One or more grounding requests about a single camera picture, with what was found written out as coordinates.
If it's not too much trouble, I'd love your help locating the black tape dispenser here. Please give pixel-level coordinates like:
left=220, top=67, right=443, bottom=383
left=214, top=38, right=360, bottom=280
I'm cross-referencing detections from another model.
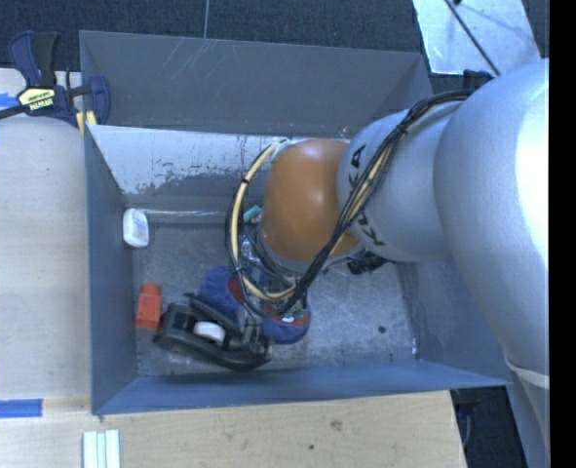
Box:
left=152, top=293, right=275, bottom=374

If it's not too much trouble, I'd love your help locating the grey metal bin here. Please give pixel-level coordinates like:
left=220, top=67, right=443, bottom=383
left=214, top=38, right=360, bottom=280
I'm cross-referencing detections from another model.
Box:
left=78, top=29, right=514, bottom=416

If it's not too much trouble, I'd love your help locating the blue and red round toy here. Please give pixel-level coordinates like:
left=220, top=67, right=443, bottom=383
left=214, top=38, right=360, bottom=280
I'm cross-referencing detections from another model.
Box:
left=198, top=264, right=313, bottom=346

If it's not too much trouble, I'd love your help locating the pale wood flat board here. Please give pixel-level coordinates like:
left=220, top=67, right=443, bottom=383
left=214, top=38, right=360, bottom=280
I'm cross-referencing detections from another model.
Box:
left=0, top=118, right=94, bottom=401

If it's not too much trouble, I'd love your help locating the orange block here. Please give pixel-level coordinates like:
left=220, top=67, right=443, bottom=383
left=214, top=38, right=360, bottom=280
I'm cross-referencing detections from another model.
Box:
left=134, top=283, right=164, bottom=331

